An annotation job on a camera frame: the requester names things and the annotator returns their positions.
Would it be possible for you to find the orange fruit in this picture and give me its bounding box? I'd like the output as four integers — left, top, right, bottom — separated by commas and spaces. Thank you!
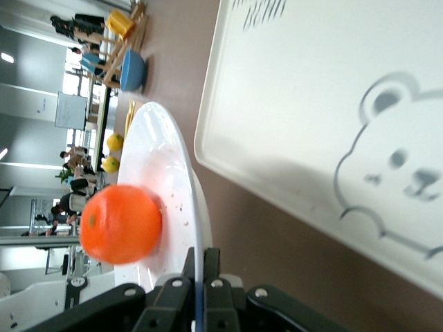
79, 184, 163, 266

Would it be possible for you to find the bent person dark jacket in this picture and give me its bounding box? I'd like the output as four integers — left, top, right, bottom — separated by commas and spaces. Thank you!
50, 192, 91, 225

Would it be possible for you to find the blue bowl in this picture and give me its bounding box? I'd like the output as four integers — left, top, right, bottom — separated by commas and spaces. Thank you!
119, 48, 148, 93

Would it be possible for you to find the yellow cup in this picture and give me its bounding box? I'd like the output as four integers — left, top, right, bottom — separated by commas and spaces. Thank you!
105, 8, 136, 41

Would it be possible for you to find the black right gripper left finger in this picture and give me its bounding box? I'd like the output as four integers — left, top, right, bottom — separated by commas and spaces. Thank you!
30, 247, 196, 332

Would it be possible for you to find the person in blue shirt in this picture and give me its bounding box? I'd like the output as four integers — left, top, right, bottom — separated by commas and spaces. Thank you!
71, 46, 107, 79

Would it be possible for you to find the wooden cup rack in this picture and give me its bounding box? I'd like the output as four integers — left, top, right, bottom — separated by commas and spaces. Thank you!
73, 1, 150, 89

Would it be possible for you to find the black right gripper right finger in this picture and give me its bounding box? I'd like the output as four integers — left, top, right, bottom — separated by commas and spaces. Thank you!
203, 248, 347, 332

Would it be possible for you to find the green potted plant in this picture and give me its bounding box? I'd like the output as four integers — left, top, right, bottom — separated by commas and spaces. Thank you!
55, 167, 75, 185

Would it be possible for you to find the person in black clothes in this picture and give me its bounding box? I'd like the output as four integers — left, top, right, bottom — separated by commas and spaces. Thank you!
49, 12, 106, 42

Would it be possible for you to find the seated person light shirt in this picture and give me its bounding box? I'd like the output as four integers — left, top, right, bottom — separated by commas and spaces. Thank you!
59, 145, 96, 176

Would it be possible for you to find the white round plate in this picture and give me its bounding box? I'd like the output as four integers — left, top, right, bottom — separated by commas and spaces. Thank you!
113, 101, 214, 332

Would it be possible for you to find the cream tray with bear print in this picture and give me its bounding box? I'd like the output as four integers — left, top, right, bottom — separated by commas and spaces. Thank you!
193, 0, 443, 302

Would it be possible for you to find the yellow lemon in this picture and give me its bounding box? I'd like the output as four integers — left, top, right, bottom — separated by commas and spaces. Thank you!
106, 133, 125, 152
101, 156, 120, 174

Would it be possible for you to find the whiteboard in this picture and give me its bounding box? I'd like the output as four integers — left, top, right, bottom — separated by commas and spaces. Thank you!
54, 91, 89, 131

